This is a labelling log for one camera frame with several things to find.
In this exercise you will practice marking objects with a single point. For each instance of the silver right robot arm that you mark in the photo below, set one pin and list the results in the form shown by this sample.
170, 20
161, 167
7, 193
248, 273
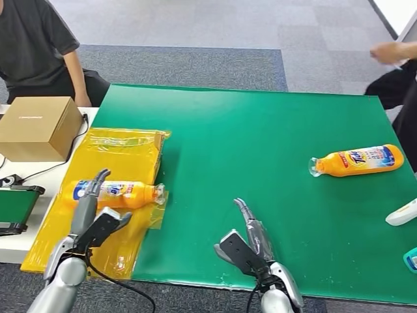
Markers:
277, 302

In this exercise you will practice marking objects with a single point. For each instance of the yellow taped cardboard sheet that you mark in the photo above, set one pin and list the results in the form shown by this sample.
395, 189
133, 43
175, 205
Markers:
121, 151

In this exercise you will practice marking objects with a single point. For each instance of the white handheld device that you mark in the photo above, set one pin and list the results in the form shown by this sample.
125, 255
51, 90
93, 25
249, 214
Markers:
402, 214

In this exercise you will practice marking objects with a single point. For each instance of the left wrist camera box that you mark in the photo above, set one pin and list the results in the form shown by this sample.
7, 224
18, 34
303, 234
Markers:
101, 226

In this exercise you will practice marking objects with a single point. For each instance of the orange detergent bottle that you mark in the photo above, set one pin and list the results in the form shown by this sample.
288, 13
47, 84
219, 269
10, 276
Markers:
136, 194
358, 162

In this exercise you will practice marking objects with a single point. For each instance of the black power adapter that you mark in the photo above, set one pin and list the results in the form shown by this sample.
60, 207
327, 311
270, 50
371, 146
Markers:
10, 180

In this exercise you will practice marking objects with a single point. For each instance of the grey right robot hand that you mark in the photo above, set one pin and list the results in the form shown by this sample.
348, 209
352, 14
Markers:
259, 239

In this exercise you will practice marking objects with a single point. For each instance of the person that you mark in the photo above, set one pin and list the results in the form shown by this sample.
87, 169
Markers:
29, 39
407, 116

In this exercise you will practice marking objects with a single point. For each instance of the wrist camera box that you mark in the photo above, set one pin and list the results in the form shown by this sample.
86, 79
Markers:
101, 226
237, 252

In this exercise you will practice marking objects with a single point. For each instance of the green screen tablet device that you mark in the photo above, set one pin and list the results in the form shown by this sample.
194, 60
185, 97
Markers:
16, 207

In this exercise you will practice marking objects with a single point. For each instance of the brown cardboard box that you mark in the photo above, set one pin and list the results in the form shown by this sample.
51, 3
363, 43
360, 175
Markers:
32, 129

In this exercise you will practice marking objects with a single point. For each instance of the teal plastic object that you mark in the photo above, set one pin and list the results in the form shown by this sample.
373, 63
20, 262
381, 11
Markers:
412, 261

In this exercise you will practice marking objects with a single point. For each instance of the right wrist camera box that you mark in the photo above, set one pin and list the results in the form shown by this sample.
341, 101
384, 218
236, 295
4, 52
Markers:
237, 252

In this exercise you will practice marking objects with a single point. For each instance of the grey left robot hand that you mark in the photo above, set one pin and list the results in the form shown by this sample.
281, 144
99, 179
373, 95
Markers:
86, 207

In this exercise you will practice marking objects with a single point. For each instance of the green table mat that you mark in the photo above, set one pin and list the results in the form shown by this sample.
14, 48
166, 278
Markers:
244, 142

